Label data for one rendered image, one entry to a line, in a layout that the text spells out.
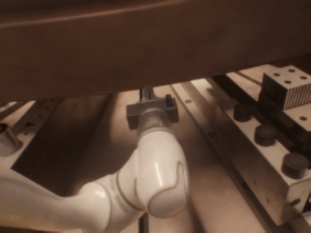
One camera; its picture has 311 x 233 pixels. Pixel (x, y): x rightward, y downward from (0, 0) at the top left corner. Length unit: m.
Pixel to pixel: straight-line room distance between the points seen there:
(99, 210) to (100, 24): 0.51
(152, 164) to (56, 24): 0.52
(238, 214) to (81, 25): 0.92
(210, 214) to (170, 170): 0.72
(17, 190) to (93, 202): 0.21
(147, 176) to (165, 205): 0.06
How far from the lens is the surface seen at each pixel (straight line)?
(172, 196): 0.44
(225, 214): 1.15
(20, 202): 0.33
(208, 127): 1.43
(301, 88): 0.92
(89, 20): 0.79
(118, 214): 0.52
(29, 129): 1.17
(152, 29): 0.78
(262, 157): 0.87
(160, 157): 0.46
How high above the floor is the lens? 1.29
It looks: 37 degrees down
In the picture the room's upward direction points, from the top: 9 degrees counter-clockwise
